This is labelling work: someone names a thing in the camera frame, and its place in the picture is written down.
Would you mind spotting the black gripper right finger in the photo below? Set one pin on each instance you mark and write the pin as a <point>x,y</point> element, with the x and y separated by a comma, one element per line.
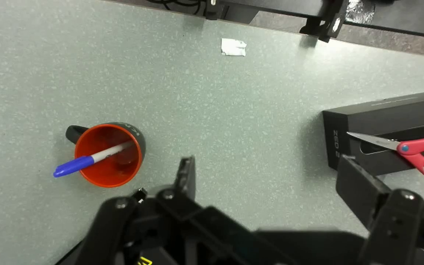
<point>362,193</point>

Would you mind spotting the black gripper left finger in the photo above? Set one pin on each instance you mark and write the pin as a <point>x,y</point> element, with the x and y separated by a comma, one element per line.
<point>186,177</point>

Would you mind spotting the blue capped marker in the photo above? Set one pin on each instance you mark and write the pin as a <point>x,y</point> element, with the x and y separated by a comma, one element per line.
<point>89,161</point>

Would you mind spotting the black mug red inside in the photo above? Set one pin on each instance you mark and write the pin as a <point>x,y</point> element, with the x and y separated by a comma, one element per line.
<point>117,169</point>

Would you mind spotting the large black ZED 2 box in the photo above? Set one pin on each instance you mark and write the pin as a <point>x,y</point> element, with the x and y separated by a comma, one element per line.
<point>396,118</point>

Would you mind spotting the white tape piece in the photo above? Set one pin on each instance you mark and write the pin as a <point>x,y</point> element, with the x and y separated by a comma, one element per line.
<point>233,47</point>

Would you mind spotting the black clamp bracket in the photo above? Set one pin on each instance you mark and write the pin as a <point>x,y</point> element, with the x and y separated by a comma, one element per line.
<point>329,22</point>

